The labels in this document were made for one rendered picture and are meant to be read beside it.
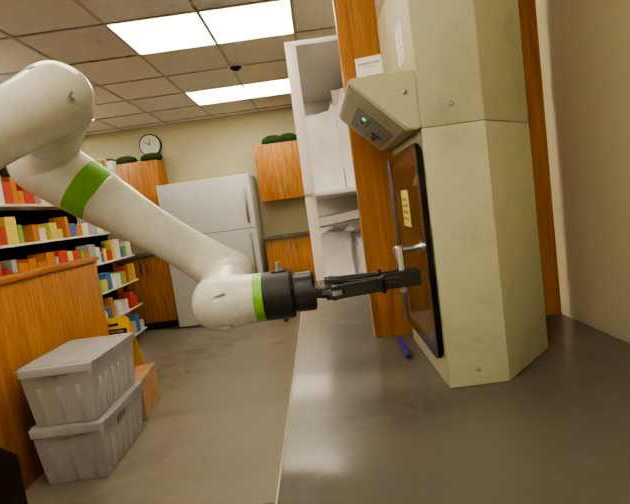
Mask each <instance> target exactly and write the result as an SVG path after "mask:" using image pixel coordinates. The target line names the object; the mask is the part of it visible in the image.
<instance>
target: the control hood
mask: <svg viewBox="0 0 630 504"><path fill-rule="evenodd" d="M358 108H359V109H360V110H362V111H363V112H364V113H365V114H367V115H368V116H369V117H370V118H372V119H373V120H374V121H376V122H377V123H378V124H379V125H381V126H382V127H383V128H384V129H386V130H387V131H388V132H390V133H391V134H392V135H393V136H392V137H391V138H390V139H389V140H388V141H387V142H386V143H385V144H383V145H382V146H381V147H380V148H379V147H378V146H377V145H375V144H374V143H373V142H371V141H370V140H369V139H368V138H366V137H365V136H364V135H363V134H361V133H360V132H359V131H357V130H356V129H355V128H354V127H352V126H351V123H352V121H353V118H354V116H355V114H356V111H357V109H358ZM339 118H340V119H341V120H342V121H343V122H344V123H345V124H347V125H348V126H349V127H351V128H352V129H353V130H354V131H356V132H357V133H358V134H360V135H361V136H362V137H363V138H365V139H366V140H367V141H368V142H370V143H371V144H372V145H374V146H375V147H376V148H377V149H379V150H380V151H390V150H392V149H393V148H394V147H396V146H397V145H398V144H400V143H401V142H403V141H404V140H405V139H407V138H408V137H409V136H411V135H412V134H413V133H415V132H416V131H417V130H419V128H420V127H421V123H420V114H419V105H418V96H417V87H416V78H415V72H413V70H409V71H402V72H395V73H388V74H380V75H373V76H366V77H359V78H352V79H350V80H349V81H348V84H347V88H346V92H345V95H344V99H343V103H342V107H341V111H340V115H339Z"/></svg>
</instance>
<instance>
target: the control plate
mask: <svg viewBox="0 0 630 504"><path fill-rule="evenodd" d="M362 118H364V119H365V120H366V121H364V120H363V119H362ZM360 121H361V122H362V123H364V125H363V124H361V122H360ZM351 126H352V127H354V128H355V129H356V130H357V131H359V132H360V133H361V134H363V135H364V136H365V137H366V138H368V139H369V140H370V141H371V142H373V141H372V140H373V139H372V138H371V136H373V135H372V134H371V132H373V133H374V134H375V132H377V131H376V130H378V128H379V129H380V130H381V131H380V133H378V135H376V136H378V137H379V138H380V140H378V139H377V138H376V137H374V136H373V137H374V138H375V139H376V141H374V142H373V143H374V144H375V145H377V146H378V147H379V148H380V147H381V146H382V145H383V144H385V143H386V142H387V141H388V140H389V139H390V138H391V137H392V136H393V135H392V134H391V133H390V132H388V131H387V130H386V129H384V128H383V127H382V126H381V125H379V124H378V123H377V122H376V121H374V120H373V119H372V118H370V117H369V116H368V115H367V114H365V113H364V112H363V111H362V110H360V109H359V108H358V109H357V111H356V114H355V116H354V118H353V121H352V123H351ZM371 139H372V140H371Z"/></svg>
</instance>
